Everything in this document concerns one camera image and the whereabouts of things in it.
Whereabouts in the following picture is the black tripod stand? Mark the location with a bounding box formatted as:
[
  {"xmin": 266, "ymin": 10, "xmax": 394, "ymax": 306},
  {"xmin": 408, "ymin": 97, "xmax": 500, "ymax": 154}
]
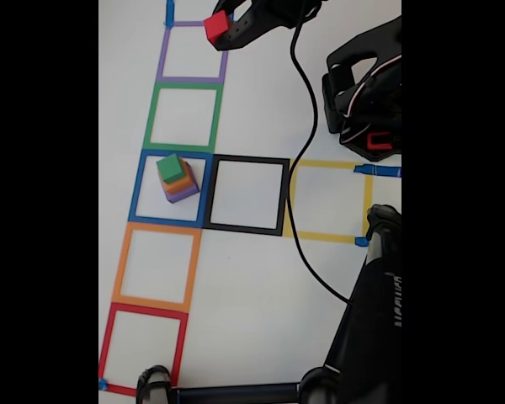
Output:
[{"xmin": 135, "ymin": 204, "xmax": 402, "ymax": 404}]

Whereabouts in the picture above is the long blue tape strip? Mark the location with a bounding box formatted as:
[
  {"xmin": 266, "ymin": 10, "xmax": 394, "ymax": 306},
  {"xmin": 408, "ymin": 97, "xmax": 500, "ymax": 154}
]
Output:
[{"xmin": 353, "ymin": 164, "xmax": 402, "ymax": 178}]

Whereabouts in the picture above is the green cube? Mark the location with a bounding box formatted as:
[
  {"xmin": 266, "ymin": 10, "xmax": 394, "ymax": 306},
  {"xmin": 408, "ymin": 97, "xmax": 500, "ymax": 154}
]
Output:
[{"xmin": 156, "ymin": 152, "xmax": 184, "ymax": 183}]

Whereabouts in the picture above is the purple square block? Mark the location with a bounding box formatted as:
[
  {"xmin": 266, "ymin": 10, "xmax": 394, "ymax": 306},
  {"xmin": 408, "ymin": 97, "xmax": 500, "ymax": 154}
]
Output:
[{"xmin": 164, "ymin": 161, "xmax": 201, "ymax": 206}]

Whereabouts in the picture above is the black camera cable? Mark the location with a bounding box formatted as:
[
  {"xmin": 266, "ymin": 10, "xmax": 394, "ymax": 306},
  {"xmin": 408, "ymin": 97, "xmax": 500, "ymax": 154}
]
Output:
[{"xmin": 286, "ymin": 16, "xmax": 355, "ymax": 305}]

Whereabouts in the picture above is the orange cube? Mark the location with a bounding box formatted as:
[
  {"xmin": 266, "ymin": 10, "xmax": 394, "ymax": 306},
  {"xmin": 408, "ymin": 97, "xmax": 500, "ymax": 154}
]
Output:
[{"xmin": 160, "ymin": 162, "xmax": 194, "ymax": 195}]

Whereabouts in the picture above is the small red cube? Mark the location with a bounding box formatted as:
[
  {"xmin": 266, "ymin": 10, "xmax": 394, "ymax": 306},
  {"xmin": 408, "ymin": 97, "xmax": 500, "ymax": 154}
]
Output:
[{"xmin": 203, "ymin": 11, "xmax": 231, "ymax": 47}]

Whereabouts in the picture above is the red square frame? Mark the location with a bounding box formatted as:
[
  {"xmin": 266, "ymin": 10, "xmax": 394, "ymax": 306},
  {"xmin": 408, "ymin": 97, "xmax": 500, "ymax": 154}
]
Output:
[{"xmin": 98, "ymin": 302, "xmax": 189, "ymax": 397}]

